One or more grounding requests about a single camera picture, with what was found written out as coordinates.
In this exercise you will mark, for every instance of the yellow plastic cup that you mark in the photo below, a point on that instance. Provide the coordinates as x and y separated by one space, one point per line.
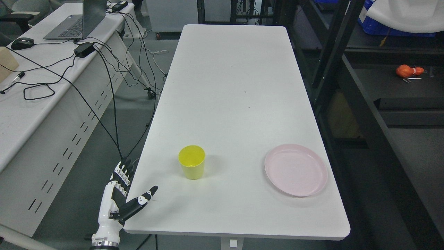
192 159

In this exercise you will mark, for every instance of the orange toy on shelf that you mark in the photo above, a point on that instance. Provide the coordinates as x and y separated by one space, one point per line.
405 71

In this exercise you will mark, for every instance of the white table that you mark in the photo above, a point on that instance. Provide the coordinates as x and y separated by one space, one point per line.
237 92

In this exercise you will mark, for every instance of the pink plastic plate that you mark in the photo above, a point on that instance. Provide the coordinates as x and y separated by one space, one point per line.
296 170

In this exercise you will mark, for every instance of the black power brick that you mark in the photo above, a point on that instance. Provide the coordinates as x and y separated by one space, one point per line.
117 7

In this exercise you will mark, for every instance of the black power adapter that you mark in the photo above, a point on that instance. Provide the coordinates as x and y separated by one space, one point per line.
84 49

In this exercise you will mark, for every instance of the black metal rack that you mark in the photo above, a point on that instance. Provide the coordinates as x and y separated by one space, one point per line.
383 133

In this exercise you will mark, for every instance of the white side desk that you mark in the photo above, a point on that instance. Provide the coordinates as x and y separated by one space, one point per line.
47 118

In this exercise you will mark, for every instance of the grey laptop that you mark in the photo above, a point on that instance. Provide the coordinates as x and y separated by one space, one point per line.
79 26

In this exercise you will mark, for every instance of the black marker pen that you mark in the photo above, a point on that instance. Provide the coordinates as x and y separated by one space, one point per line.
13 82

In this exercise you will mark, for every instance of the black computer mouse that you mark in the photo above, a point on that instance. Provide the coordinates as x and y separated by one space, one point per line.
22 43

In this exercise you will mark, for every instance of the cardboard box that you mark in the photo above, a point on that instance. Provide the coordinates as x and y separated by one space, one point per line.
8 63

